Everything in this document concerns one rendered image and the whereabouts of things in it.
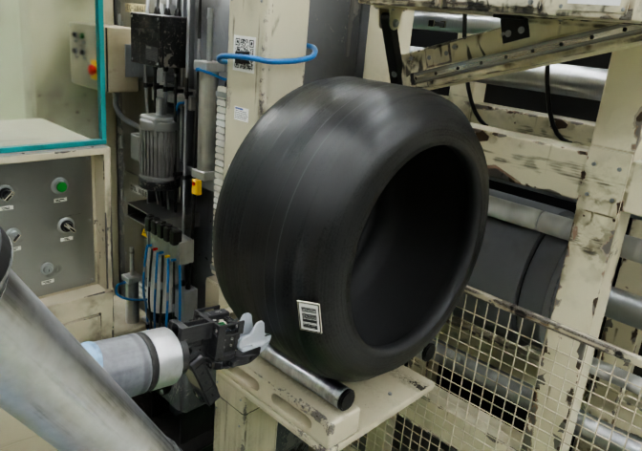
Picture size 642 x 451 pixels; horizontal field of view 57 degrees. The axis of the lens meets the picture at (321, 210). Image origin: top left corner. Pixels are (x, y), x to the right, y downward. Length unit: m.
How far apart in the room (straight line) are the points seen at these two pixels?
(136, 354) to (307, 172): 0.38
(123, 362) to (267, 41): 0.71
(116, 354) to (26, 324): 0.36
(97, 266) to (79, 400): 1.01
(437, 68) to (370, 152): 0.53
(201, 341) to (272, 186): 0.28
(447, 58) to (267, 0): 0.45
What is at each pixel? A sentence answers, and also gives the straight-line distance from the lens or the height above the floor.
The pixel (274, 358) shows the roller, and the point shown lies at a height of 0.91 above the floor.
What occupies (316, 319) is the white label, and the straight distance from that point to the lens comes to 0.99.
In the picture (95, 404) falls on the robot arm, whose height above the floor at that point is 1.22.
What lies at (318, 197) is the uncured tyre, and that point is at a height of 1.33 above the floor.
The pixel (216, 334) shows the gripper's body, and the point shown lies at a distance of 0.98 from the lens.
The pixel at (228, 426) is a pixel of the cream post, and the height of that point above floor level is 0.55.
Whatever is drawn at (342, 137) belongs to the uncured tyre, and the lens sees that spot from 0.98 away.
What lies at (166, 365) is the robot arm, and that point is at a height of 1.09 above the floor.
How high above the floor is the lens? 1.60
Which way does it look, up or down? 18 degrees down
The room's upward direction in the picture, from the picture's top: 5 degrees clockwise
